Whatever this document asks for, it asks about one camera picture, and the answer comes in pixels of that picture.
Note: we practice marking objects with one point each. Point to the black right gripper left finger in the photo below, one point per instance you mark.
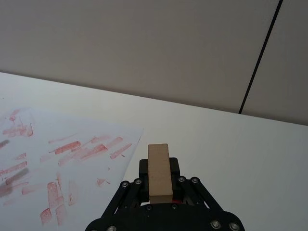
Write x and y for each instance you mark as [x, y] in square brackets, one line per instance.
[144, 178]

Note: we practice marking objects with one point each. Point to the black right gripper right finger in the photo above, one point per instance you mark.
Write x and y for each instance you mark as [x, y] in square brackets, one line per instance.
[192, 190]

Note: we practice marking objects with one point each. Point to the tan wooden rectangular block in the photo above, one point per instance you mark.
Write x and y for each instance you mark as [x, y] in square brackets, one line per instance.
[158, 168]

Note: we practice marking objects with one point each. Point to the white paper with red marks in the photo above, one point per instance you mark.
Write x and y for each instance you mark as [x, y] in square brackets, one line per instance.
[79, 173]

